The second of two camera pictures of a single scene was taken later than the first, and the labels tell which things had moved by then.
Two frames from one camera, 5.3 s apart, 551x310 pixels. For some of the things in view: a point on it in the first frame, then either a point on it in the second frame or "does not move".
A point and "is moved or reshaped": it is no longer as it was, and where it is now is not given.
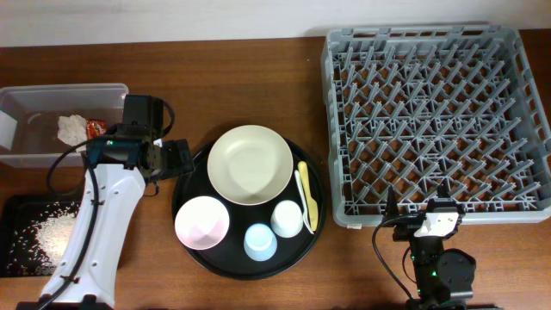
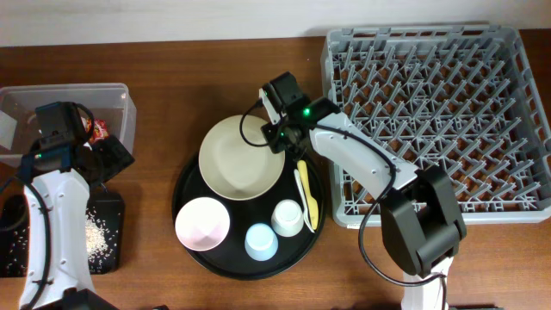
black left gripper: (179, 156) -> (117, 157)
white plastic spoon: (306, 215) does not move
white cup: (287, 219) does not move
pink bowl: (201, 222) does not move
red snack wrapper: (95, 127) does not move
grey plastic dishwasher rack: (415, 108) does not move
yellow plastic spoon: (312, 202) does not move
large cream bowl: (250, 164) is moved or reshaped
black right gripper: (407, 226) -> (276, 146)
